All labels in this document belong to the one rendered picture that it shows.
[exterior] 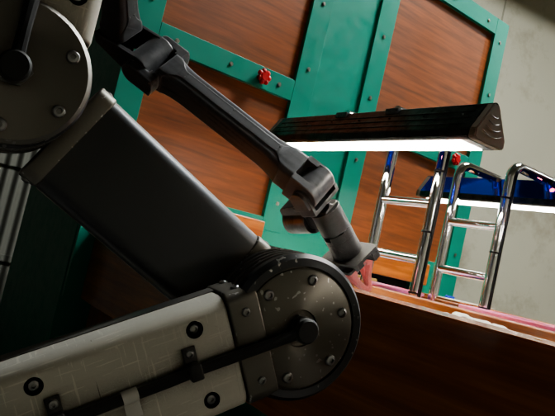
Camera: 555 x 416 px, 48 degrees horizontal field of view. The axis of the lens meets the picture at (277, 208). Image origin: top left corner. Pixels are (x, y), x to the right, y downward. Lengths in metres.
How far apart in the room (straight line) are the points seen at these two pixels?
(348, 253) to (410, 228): 0.99
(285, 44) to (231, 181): 0.42
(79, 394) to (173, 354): 0.07
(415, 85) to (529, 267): 2.90
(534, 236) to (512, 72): 1.19
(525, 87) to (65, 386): 4.49
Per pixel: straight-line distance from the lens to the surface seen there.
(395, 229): 2.07
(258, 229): 1.64
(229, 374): 0.52
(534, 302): 4.92
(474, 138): 1.06
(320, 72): 1.85
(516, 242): 4.72
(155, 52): 1.18
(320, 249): 1.85
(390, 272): 1.97
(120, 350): 0.49
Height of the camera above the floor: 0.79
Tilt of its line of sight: 4 degrees up
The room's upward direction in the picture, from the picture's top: 13 degrees clockwise
